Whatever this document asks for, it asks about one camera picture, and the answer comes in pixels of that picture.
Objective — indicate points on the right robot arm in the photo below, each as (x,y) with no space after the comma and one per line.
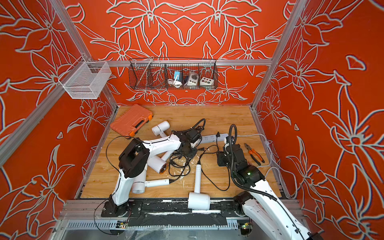
(258,201)

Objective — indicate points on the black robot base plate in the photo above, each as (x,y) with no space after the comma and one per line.
(225,207)

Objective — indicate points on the blue small box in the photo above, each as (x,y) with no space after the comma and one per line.
(178,77)

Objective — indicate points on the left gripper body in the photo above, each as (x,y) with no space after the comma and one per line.
(191,152)

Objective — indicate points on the white hair dryer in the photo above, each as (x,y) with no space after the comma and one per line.
(140,183)
(159,165)
(196,199)
(159,130)

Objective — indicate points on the white hair dryer front left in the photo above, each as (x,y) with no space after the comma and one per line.
(140,183)

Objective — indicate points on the white adapter box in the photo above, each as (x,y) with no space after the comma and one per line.
(193,80)

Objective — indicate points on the aluminium frame post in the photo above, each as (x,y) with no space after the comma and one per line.
(71,29)

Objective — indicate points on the orange handled pliers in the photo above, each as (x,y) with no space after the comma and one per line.
(258,159)

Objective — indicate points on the white hair dryer front right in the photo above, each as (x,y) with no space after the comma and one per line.
(196,199)

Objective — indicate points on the white hair dryer middle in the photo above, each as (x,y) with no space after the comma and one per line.
(159,165)

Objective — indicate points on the white socket cube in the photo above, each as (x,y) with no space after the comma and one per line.
(206,82)

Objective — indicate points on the clear plastic wall bin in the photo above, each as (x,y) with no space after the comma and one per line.
(85,80)

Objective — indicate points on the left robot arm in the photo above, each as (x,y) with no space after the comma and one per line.
(136,157)

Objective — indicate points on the white power strip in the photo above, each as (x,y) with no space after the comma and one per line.
(213,138)

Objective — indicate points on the white hair dryer back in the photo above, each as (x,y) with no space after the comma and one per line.
(159,130)

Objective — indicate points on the orange plastic tool case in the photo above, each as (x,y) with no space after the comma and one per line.
(132,120)

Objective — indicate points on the black wire wall basket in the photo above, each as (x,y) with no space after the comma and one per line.
(157,74)

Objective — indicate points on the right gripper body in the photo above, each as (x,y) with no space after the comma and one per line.
(223,160)

